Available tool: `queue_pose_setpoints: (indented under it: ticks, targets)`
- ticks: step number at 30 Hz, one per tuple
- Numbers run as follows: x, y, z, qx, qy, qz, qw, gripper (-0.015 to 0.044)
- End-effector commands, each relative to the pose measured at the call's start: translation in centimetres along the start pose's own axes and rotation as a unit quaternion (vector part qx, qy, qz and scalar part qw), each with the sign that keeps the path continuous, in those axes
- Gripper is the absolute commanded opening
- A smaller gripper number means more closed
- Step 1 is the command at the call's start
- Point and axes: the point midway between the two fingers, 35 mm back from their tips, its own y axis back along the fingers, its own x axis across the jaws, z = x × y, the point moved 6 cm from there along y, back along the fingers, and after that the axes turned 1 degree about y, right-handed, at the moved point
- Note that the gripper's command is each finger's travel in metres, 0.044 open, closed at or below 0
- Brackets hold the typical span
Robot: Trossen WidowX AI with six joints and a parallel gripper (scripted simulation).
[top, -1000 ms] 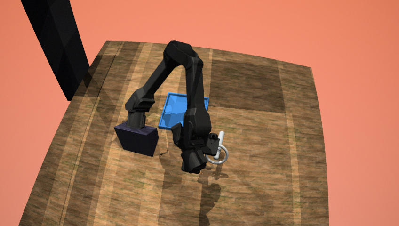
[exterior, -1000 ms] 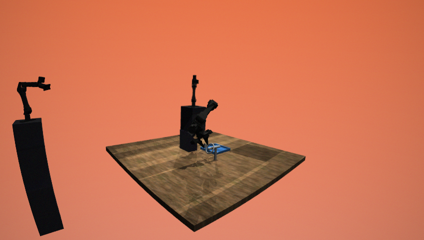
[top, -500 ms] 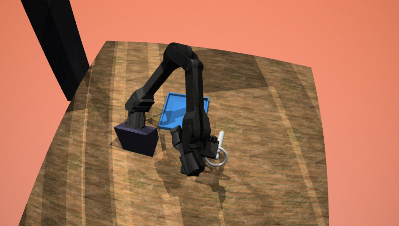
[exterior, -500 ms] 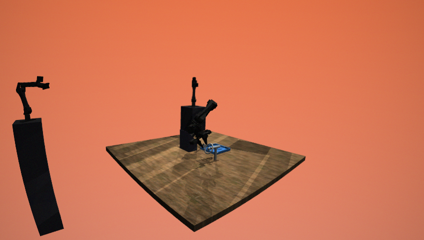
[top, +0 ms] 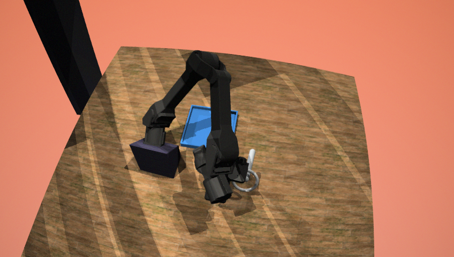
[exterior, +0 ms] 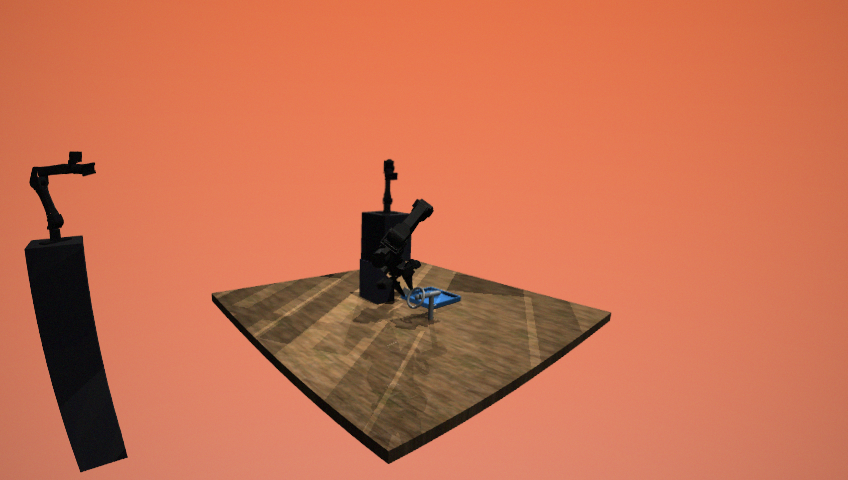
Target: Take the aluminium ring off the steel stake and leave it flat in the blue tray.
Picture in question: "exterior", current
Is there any blue tray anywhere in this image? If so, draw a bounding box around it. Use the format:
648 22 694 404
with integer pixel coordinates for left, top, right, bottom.
400 287 462 309

